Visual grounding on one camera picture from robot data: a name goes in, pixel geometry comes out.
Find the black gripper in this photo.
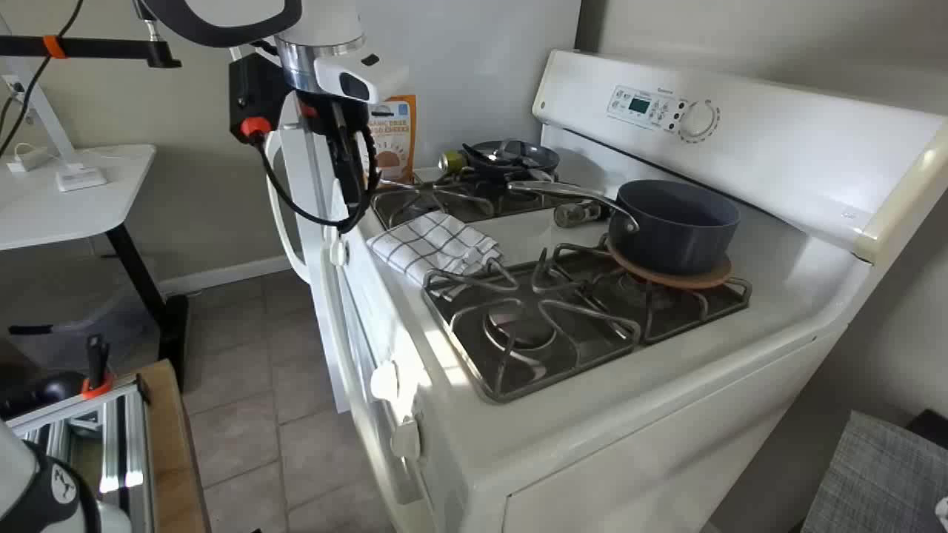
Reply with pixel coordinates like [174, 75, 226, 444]
[287, 60, 376, 210]

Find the white checkered towel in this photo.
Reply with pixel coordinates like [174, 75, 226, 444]
[368, 210, 500, 288]

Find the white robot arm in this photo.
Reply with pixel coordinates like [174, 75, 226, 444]
[142, 0, 405, 213]

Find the orange food package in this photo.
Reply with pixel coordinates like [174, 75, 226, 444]
[371, 94, 419, 180]

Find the yellow-green jar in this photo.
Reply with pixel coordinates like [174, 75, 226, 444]
[440, 148, 469, 176]

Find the black frying pan with lid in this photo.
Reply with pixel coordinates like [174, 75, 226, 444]
[463, 140, 561, 180]

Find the right black burner grate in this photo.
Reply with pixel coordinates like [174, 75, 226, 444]
[425, 247, 751, 404]

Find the white desk with black leg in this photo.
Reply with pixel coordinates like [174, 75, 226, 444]
[0, 145, 191, 377]

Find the white gas stove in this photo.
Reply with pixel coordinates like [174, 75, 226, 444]
[281, 50, 945, 533]

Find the round wooden trivet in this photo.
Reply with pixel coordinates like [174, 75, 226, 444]
[601, 239, 737, 293]

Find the dark blue saucepan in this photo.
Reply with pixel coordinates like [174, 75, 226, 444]
[518, 180, 742, 276]

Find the wooden board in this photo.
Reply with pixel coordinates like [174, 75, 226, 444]
[136, 362, 211, 533]

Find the grey woven mat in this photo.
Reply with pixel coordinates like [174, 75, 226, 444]
[801, 411, 948, 533]

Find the black cable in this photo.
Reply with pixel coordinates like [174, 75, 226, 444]
[259, 115, 382, 236]

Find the aluminium frame cart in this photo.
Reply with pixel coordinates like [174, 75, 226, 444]
[0, 385, 160, 533]

